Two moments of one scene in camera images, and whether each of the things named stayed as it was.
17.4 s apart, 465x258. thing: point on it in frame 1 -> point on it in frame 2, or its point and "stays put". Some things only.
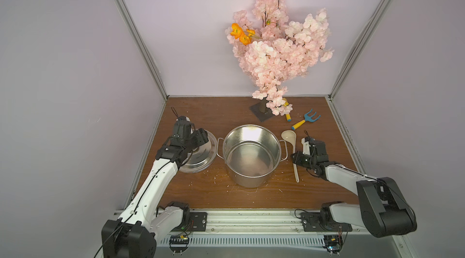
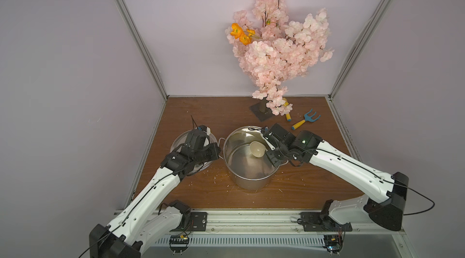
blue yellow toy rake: (307, 118) stays put
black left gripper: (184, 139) -> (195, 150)
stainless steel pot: (252, 154) stays put
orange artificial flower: (244, 37) stays put
